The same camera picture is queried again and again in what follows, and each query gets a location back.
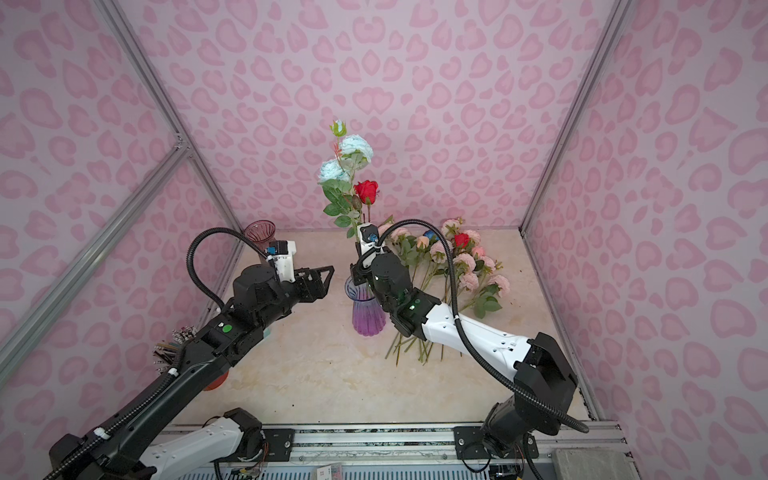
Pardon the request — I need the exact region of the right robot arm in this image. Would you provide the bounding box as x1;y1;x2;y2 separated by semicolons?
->
350;252;589;458

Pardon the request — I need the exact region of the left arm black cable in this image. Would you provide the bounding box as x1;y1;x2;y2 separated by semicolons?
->
185;227;271;310

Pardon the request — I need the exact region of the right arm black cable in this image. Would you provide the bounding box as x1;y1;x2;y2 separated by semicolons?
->
371;218;590;434

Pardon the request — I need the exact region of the light blue rose stem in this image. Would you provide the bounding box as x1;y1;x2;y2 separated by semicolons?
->
318;119;374;238

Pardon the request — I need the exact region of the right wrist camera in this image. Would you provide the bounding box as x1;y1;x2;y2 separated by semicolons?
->
356;223;379;258

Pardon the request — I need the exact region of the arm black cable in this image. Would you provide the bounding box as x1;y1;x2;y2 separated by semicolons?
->
185;227;271;310
371;218;590;434

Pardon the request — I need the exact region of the red rose stem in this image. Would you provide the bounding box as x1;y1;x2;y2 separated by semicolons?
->
353;180;379;221
454;233;471;250

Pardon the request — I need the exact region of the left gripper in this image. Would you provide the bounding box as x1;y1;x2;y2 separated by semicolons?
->
257;262;334;332

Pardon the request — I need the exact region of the dark red glass vase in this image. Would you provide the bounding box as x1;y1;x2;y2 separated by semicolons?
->
243;219;276;251

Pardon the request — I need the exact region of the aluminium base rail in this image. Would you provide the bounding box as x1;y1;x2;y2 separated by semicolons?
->
143;421;625;480

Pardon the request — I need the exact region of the red pen holder cup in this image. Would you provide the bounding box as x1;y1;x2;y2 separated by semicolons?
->
204;372;229;391

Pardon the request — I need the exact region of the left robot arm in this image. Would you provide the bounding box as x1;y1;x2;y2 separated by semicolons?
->
48;264;334;479

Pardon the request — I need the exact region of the purple gradient glass vase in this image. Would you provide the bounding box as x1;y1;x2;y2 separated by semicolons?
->
344;277;387;337

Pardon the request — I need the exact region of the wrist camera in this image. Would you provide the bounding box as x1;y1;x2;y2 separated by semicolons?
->
266;240;296;283
356;223;379;258

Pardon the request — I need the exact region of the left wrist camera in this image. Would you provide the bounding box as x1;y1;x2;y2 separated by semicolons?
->
266;240;296;283

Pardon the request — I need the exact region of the pink peony stem pile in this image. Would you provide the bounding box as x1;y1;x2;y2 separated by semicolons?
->
360;219;510;363

